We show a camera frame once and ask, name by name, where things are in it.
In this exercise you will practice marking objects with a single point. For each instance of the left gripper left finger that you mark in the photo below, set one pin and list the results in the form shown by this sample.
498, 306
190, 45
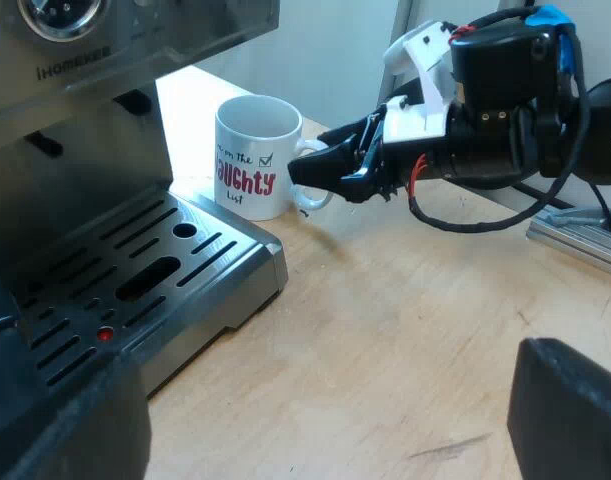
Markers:
80, 430

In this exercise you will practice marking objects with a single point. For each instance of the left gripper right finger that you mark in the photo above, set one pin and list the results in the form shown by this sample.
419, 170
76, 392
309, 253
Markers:
575, 420

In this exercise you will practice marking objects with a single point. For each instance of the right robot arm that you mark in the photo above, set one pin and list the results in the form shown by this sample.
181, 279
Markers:
607, 140

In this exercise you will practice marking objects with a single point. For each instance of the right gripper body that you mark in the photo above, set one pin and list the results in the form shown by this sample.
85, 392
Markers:
495, 125

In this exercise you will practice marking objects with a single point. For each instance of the steel espresso machine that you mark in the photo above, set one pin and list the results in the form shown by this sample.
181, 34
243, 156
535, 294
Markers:
85, 210

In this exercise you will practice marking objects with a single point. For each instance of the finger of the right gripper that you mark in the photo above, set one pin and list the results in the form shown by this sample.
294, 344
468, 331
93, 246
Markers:
325, 170
347, 131

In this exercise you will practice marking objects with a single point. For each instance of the white mug red black print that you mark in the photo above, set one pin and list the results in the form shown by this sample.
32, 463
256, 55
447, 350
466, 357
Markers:
257, 150

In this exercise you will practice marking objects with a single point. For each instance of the aluminium rail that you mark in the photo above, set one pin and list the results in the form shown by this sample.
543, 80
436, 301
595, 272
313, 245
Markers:
580, 240

